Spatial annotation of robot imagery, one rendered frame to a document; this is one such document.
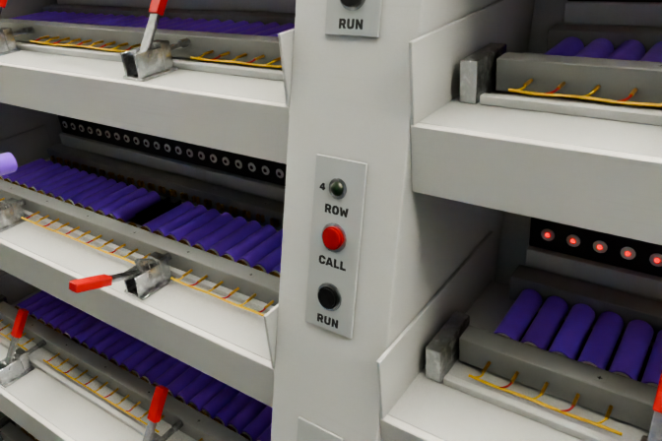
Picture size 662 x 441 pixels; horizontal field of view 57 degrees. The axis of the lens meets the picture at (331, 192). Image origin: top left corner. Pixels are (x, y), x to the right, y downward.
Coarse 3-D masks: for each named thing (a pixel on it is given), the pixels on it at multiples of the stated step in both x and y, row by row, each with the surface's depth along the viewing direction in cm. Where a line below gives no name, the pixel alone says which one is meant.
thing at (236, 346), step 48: (0, 144) 86; (48, 144) 92; (96, 144) 85; (0, 240) 69; (48, 240) 68; (48, 288) 66; (192, 288) 57; (144, 336) 57; (192, 336) 52; (240, 336) 50; (240, 384) 50
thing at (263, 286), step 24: (0, 192) 77; (24, 192) 75; (48, 216) 72; (72, 216) 68; (96, 216) 68; (120, 240) 64; (144, 240) 62; (168, 240) 61; (168, 264) 60; (192, 264) 58; (216, 264) 56; (240, 264) 56; (240, 288) 55; (264, 288) 52
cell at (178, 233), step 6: (210, 210) 67; (216, 210) 67; (198, 216) 66; (204, 216) 66; (210, 216) 67; (216, 216) 67; (186, 222) 65; (192, 222) 65; (198, 222) 65; (204, 222) 66; (180, 228) 64; (186, 228) 64; (192, 228) 65; (168, 234) 64; (174, 234) 63; (180, 234) 63; (186, 234) 64
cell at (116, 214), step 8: (152, 192) 73; (136, 200) 71; (144, 200) 72; (152, 200) 72; (160, 200) 73; (120, 208) 70; (128, 208) 70; (136, 208) 71; (144, 208) 72; (112, 216) 69; (120, 216) 69; (128, 216) 70
